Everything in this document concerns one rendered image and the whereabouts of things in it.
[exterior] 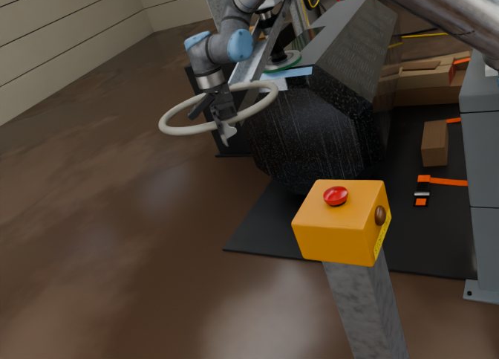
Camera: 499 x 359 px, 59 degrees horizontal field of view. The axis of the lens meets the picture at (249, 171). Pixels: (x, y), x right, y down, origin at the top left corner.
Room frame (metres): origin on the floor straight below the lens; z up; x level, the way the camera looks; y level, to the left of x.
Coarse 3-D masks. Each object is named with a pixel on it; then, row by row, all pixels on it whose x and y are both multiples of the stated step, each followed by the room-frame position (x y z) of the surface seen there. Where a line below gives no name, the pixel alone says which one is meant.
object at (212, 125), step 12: (240, 84) 1.85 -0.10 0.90; (252, 84) 1.81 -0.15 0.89; (264, 84) 1.73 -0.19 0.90; (276, 96) 1.56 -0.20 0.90; (180, 108) 1.82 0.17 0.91; (252, 108) 1.46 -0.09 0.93; (168, 120) 1.73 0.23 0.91; (228, 120) 1.43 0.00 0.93; (240, 120) 1.44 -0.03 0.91; (168, 132) 1.54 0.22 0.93; (180, 132) 1.48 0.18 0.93; (192, 132) 1.46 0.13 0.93
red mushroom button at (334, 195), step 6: (336, 186) 0.59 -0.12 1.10; (324, 192) 0.58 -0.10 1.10; (330, 192) 0.57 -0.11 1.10; (336, 192) 0.57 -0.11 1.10; (342, 192) 0.56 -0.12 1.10; (324, 198) 0.57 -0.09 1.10; (330, 198) 0.56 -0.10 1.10; (336, 198) 0.56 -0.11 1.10; (342, 198) 0.55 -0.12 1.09; (330, 204) 0.56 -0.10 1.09
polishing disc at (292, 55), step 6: (288, 54) 2.21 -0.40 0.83; (294, 54) 2.18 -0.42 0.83; (300, 54) 2.17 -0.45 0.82; (270, 60) 2.23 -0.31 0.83; (282, 60) 2.16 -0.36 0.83; (288, 60) 2.12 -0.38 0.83; (294, 60) 2.11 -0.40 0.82; (270, 66) 2.14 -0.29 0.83; (276, 66) 2.11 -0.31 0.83; (282, 66) 2.10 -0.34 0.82
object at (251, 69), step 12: (288, 0) 2.31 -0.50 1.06; (276, 24) 2.13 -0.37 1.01; (252, 36) 2.15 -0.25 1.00; (276, 36) 2.10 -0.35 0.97; (264, 48) 1.98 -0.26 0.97; (252, 60) 2.02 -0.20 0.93; (264, 60) 1.94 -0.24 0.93; (240, 72) 1.97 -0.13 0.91; (252, 72) 1.85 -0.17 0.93; (228, 84) 1.88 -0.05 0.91
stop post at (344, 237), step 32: (320, 192) 0.61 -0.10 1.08; (352, 192) 0.58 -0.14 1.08; (384, 192) 0.57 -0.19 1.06; (320, 224) 0.53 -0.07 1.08; (352, 224) 0.50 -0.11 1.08; (384, 224) 0.54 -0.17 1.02; (320, 256) 0.54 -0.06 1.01; (352, 256) 0.51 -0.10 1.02; (384, 256) 0.57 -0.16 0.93; (352, 288) 0.54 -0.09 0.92; (384, 288) 0.55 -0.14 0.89; (352, 320) 0.55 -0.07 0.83; (384, 320) 0.52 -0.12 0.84; (384, 352) 0.52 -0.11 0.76
